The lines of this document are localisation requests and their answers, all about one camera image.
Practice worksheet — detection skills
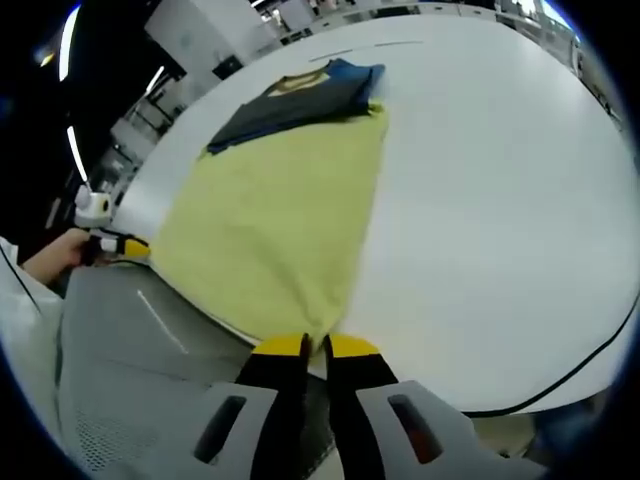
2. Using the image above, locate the person's left hand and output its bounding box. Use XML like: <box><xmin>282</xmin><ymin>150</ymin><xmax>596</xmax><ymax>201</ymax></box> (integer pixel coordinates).
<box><xmin>46</xmin><ymin>230</ymin><xmax>89</xmax><ymax>272</ymax></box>

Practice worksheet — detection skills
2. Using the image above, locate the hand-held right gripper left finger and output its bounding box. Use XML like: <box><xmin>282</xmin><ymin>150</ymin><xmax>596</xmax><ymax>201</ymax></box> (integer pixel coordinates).
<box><xmin>164</xmin><ymin>333</ymin><xmax>312</xmax><ymax>480</ymax></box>

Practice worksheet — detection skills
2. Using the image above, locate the black bin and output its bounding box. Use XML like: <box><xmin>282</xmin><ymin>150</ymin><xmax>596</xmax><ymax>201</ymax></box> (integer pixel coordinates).
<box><xmin>214</xmin><ymin>55</ymin><xmax>241</xmax><ymax>79</ymax></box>

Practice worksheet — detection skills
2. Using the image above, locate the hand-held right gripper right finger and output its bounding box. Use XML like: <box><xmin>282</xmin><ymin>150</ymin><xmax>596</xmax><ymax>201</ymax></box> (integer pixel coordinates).
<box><xmin>323</xmin><ymin>333</ymin><xmax>541</xmax><ymax>480</ymax></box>

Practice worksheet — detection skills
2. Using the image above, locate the person's white coat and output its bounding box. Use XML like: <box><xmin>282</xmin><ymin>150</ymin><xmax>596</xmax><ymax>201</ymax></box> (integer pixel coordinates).
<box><xmin>0</xmin><ymin>237</ymin><xmax>66</xmax><ymax>436</ymax></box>

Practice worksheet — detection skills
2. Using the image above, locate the white square pillar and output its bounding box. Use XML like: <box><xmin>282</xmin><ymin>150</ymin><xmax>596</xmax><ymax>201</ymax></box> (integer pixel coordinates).
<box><xmin>144</xmin><ymin>0</ymin><xmax>281</xmax><ymax>96</ymax></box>

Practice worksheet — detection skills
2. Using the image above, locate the yellow blue grey long-sleeve garment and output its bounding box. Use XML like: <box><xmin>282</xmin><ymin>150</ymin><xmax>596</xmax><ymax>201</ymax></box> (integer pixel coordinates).
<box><xmin>149</xmin><ymin>57</ymin><xmax>391</xmax><ymax>359</ymax></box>

